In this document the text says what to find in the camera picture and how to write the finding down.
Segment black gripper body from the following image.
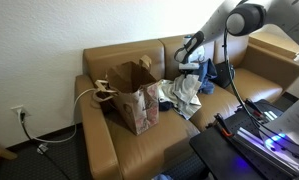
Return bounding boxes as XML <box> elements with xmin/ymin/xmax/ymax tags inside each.
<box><xmin>174</xmin><ymin>35</ymin><xmax>205</xmax><ymax>70</ymax></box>

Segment grey white striped cloth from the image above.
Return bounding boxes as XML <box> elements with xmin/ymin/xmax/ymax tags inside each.
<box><xmin>172</xmin><ymin>74</ymin><xmax>201</xmax><ymax>120</ymax></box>

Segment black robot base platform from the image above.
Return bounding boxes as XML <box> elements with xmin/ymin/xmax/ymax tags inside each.
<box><xmin>190</xmin><ymin>100</ymin><xmax>299</xmax><ymax>180</ymax></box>

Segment white cream crumpled cloth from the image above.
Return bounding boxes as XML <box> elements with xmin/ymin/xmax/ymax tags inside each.
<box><xmin>158</xmin><ymin>79</ymin><xmax>177</xmax><ymax>103</ymax></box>

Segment black round bag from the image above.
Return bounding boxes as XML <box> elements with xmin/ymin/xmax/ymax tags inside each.
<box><xmin>212</xmin><ymin>62</ymin><xmax>235</xmax><ymax>88</ymax></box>

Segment dark navy small cloth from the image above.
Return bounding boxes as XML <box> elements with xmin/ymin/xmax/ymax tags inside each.
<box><xmin>159</xmin><ymin>101</ymin><xmax>173</xmax><ymax>112</ymax></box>

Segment brown paper shopping bag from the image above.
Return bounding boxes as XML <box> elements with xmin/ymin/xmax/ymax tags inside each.
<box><xmin>106</xmin><ymin>55</ymin><xmax>159</xmax><ymax>135</ymax></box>

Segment blue denim garment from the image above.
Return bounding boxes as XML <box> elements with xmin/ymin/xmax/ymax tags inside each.
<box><xmin>198</xmin><ymin>59</ymin><xmax>217</xmax><ymax>94</ymax></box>

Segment tan leather sofa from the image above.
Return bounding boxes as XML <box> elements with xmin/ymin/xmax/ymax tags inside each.
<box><xmin>75</xmin><ymin>36</ymin><xmax>299</xmax><ymax>180</ymax></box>

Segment red black clamp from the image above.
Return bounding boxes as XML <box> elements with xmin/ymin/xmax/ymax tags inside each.
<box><xmin>215</xmin><ymin>113</ymin><xmax>233</xmax><ymax>137</ymax></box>
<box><xmin>244</xmin><ymin>98</ymin><xmax>265</xmax><ymax>118</ymax></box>

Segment wooden side table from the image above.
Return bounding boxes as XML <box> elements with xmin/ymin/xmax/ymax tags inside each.
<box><xmin>249</xmin><ymin>32</ymin><xmax>299</xmax><ymax>61</ymax></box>

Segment blue object at bottom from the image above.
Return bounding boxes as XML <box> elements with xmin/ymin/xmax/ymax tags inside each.
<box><xmin>152</xmin><ymin>174</ymin><xmax>173</xmax><ymax>180</ymax></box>

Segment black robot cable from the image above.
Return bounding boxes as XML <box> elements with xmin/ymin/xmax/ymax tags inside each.
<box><xmin>222</xmin><ymin>28</ymin><xmax>299</xmax><ymax>154</ymax></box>

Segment white power cable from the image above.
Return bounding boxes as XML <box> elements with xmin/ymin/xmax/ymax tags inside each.
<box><xmin>18</xmin><ymin>88</ymin><xmax>97</xmax><ymax>145</ymax></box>

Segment white wall outlet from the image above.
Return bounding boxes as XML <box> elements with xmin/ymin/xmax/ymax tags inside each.
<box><xmin>11</xmin><ymin>105</ymin><xmax>27</xmax><ymax>114</ymax></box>

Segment black power cable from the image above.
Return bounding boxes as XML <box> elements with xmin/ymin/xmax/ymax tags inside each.
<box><xmin>20</xmin><ymin>112</ymin><xmax>71</xmax><ymax>180</ymax></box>

